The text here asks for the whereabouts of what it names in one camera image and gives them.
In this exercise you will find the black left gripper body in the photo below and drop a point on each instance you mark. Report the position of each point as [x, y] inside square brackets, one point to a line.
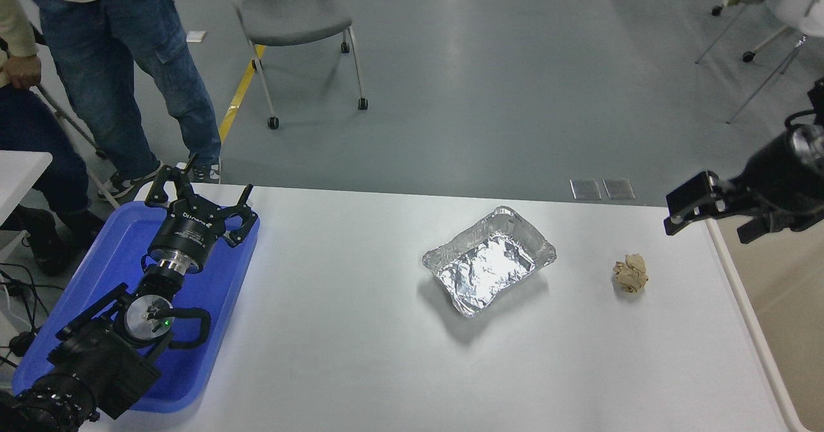
[187, 235]

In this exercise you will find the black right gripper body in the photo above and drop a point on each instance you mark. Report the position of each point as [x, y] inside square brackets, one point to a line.
[782, 181]

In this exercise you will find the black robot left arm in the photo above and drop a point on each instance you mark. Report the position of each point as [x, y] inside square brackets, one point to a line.
[96, 361]

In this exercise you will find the seated person's hand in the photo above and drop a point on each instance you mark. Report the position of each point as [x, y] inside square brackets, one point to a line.
[23, 73]

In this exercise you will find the large pale bin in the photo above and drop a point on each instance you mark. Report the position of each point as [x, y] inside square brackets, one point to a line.
[785, 303]

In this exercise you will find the metal floor plate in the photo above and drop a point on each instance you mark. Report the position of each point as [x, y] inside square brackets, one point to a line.
[618, 188]
[585, 189]

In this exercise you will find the blue plastic tray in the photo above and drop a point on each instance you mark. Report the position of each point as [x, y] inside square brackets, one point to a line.
[212, 316]

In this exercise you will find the crumpled tan paper ball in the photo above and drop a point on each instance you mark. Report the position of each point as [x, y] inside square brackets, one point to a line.
[629, 274]

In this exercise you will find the metal-legged wheeled chair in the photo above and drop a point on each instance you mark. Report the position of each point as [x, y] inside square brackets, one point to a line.
[71, 126]

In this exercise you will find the standing person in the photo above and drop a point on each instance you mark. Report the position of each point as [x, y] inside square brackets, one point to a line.
[129, 65]

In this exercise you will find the seated person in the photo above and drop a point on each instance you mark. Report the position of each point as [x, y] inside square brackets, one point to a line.
[38, 155]

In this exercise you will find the white paper scrap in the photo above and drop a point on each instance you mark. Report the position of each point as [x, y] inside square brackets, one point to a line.
[195, 36]

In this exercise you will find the small white side table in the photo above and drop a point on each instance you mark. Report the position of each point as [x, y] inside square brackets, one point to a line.
[19, 171]

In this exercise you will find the white wheeled chair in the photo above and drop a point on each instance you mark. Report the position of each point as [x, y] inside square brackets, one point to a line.
[801, 7]

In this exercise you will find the grey wheeled chair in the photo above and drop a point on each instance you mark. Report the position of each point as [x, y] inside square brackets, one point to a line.
[293, 13]

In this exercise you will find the silver foil tray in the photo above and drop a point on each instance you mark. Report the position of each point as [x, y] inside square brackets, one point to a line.
[486, 264]

